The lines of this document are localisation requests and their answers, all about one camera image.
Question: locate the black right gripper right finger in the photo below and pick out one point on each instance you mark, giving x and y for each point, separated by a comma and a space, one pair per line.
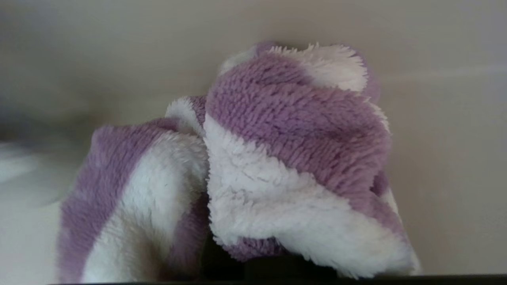
289, 267

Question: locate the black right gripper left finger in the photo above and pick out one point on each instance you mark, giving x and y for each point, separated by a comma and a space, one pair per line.
223, 261

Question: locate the purple white striped towel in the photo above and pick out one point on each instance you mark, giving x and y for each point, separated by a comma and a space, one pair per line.
297, 118

